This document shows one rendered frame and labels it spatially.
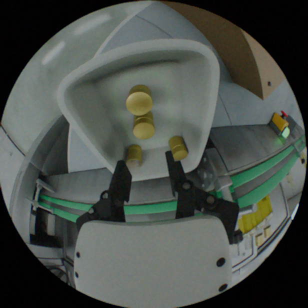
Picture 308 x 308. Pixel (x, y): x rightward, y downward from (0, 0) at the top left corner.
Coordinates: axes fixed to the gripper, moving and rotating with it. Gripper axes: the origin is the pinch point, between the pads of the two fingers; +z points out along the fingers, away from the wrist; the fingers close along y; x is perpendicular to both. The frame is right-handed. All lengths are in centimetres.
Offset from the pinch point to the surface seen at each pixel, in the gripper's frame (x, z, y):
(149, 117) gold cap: 3.5, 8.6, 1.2
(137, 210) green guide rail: -17.4, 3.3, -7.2
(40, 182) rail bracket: -4, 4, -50
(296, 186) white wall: -270, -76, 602
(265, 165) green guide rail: -9.3, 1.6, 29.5
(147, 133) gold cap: 1.4, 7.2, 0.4
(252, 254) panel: -45, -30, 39
